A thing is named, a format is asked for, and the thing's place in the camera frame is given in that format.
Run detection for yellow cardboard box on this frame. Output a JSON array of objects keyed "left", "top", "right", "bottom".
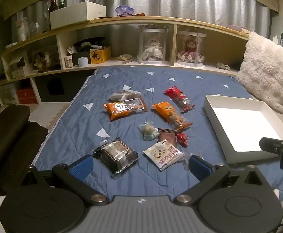
[{"left": 89, "top": 47, "right": 111, "bottom": 64}]

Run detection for fluffy white pillow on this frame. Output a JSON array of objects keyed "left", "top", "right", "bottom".
[{"left": 236, "top": 31, "right": 283, "bottom": 114}]

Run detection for large white storage box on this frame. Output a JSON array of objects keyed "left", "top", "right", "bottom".
[{"left": 50, "top": 1, "right": 107, "bottom": 30}]

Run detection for long red snack packet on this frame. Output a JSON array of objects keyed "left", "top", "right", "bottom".
[{"left": 164, "top": 86, "right": 195, "bottom": 114}]

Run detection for grey curtain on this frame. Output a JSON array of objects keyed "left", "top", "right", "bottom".
[{"left": 10, "top": 0, "right": 272, "bottom": 40}]

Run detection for clear case with white doll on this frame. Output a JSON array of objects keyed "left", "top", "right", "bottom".
[{"left": 137, "top": 25, "right": 169, "bottom": 65}]

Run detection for white shallow cardboard box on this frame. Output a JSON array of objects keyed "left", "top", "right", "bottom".
[{"left": 203, "top": 94, "right": 283, "bottom": 165}]

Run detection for wooden shelf unit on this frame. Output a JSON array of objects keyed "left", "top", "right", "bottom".
[{"left": 0, "top": 16, "right": 251, "bottom": 107}]

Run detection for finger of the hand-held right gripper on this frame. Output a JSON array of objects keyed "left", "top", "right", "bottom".
[{"left": 260, "top": 137, "right": 283, "bottom": 154}]

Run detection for clear case with red doll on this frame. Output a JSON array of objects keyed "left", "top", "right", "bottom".
[{"left": 176, "top": 31, "right": 206, "bottom": 68}]

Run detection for clear packet pale round pastry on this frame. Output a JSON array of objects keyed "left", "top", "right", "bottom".
[{"left": 138, "top": 122, "right": 160, "bottom": 142}]

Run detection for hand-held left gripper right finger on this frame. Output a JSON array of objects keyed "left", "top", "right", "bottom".
[{"left": 175, "top": 155, "right": 264, "bottom": 205}]

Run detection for small red candy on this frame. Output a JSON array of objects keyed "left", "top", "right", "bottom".
[{"left": 176, "top": 133, "right": 189, "bottom": 148}]

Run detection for brown foil snack packet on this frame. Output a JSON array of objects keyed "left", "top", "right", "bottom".
[{"left": 157, "top": 128, "right": 178, "bottom": 150}]

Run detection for dark brown cushion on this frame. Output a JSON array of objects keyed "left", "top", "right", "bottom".
[{"left": 0, "top": 104, "right": 48, "bottom": 195}]

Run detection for flat book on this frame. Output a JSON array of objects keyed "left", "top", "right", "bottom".
[{"left": 226, "top": 24, "right": 250, "bottom": 33}]

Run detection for purple plastic bag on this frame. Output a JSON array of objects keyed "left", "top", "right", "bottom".
[{"left": 115, "top": 5, "right": 135, "bottom": 17}]

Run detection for wide orange snack packet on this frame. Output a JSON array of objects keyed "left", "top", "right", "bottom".
[{"left": 103, "top": 97, "right": 148, "bottom": 122}]

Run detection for long orange snack packet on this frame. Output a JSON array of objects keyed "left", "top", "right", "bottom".
[{"left": 152, "top": 101, "right": 193, "bottom": 130}]

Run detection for grey clear pastry packet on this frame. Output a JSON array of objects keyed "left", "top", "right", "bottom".
[{"left": 108, "top": 90, "right": 142, "bottom": 102}]

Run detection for clear packet dark chocolate cake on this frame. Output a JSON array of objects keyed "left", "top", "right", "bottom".
[{"left": 92, "top": 138, "right": 139, "bottom": 178}]

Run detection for white panda print packet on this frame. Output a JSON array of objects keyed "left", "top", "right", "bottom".
[{"left": 143, "top": 142, "right": 184, "bottom": 171}]

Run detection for blue triangle print quilt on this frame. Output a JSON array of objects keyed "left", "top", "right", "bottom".
[{"left": 32, "top": 67, "right": 283, "bottom": 224}]

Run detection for red box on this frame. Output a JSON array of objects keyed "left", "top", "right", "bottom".
[{"left": 16, "top": 87, "right": 39, "bottom": 104}]

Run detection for small white drawer box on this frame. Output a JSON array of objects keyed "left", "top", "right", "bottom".
[{"left": 9, "top": 56, "right": 27, "bottom": 79}]

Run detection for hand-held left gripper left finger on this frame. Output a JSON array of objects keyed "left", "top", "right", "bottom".
[{"left": 20, "top": 155, "right": 109, "bottom": 205}]

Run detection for dark cloth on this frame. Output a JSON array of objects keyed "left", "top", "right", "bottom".
[{"left": 73, "top": 37, "right": 106, "bottom": 52}]

